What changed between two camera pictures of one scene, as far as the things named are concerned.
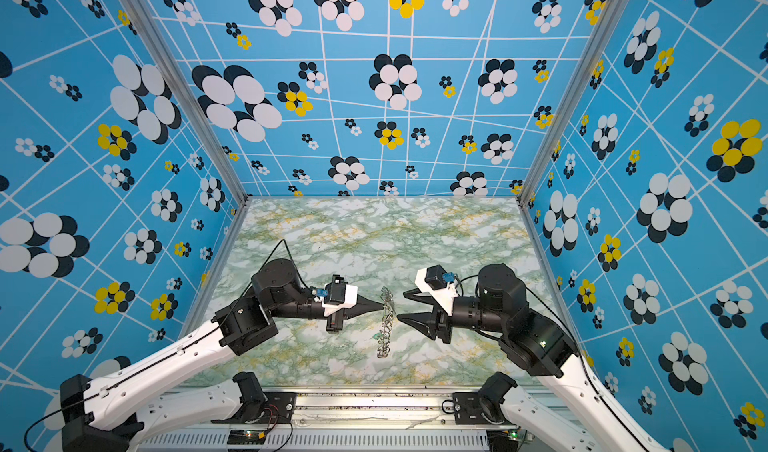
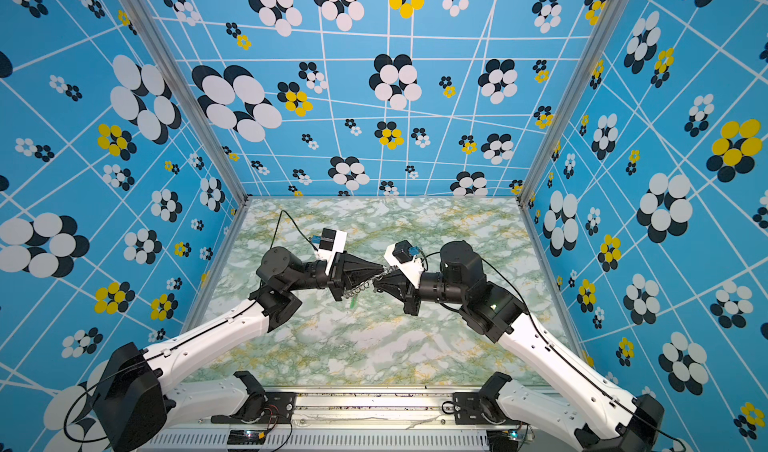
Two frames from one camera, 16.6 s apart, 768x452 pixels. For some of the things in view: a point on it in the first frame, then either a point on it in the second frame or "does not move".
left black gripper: x=364 y=304 -> x=345 y=275
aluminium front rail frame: x=351 y=420 does not move
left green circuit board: x=246 y=437 does not move
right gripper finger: x=423 y=297 -> x=396 y=282
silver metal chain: x=384 y=336 -> x=362 y=286
